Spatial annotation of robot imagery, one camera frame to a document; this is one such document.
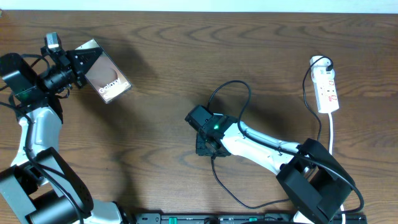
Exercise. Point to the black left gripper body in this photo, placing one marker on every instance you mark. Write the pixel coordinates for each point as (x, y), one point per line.
(62, 74)

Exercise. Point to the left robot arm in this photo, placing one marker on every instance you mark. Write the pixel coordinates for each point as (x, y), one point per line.
(40, 186)

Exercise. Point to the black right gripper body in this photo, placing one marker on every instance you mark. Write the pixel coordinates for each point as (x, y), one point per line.
(203, 150)

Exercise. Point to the white power strip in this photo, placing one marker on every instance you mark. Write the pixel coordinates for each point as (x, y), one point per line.
(323, 78)

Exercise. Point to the bronze Galaxy smartphone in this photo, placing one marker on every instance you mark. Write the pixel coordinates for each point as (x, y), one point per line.
(105, 76)

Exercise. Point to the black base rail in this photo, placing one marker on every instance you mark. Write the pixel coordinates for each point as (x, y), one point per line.
(156, 218)

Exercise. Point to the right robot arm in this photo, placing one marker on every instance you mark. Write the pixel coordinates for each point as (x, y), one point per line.
(313, 180)

